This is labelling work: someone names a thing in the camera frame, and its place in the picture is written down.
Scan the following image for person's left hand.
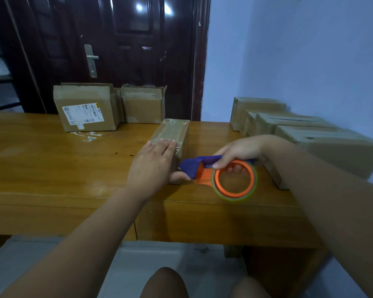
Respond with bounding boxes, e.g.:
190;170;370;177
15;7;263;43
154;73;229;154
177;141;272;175
126;139;191;203

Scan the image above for person's right hand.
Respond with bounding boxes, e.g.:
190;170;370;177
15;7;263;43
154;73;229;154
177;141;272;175
212;135;268;174

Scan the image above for blue and orange tape dispenser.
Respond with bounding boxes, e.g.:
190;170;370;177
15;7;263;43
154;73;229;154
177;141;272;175
178;155;258;202

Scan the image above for taped narrow cardboard box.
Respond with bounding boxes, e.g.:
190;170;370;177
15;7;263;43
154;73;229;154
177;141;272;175
149;119;190;185

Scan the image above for person's left forearm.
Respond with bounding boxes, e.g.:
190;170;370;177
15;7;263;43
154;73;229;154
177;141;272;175
0;185;150;298

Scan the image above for person's right forearm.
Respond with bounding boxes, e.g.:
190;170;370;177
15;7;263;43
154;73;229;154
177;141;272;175
261;135;373;298

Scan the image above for clear packing tape roll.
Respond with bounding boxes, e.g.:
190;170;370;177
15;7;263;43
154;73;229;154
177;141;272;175
211;161;258;202

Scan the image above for small open cardboard box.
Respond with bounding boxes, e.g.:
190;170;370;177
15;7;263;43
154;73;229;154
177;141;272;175
121;84;168;124

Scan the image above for clear tape scraps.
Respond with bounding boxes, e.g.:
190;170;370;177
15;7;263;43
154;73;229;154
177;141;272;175
71;131;102;142

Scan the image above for cardboard box with white label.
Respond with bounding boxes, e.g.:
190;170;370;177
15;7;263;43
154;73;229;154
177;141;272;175
53;83;120;133

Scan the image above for wooden table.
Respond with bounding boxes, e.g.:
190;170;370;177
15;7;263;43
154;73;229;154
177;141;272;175
0;111;330;298

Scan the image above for dark brown door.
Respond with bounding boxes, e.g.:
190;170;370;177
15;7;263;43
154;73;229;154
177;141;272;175
5;0;197;121

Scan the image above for person's left leg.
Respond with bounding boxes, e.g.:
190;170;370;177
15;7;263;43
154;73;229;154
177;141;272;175
139;267;190;298

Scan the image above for person's leg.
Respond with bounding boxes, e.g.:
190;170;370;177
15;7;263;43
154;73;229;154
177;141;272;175
229;276;271;298
139;267;190;298

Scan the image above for large plain cardboard box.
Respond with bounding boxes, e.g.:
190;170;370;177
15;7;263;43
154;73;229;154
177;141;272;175
264;125;373;190

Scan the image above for person's right leg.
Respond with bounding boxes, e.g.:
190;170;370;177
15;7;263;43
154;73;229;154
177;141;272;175
229;276;271;298

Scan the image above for metal shelf rack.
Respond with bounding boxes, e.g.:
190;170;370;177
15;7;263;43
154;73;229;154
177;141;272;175
0;25;23;113

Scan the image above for dark brown door frame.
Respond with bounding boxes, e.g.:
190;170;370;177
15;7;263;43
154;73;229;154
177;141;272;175
191;0;211;121

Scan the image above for silver door handle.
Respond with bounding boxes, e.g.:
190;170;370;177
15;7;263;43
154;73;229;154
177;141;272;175
84;44;99;79

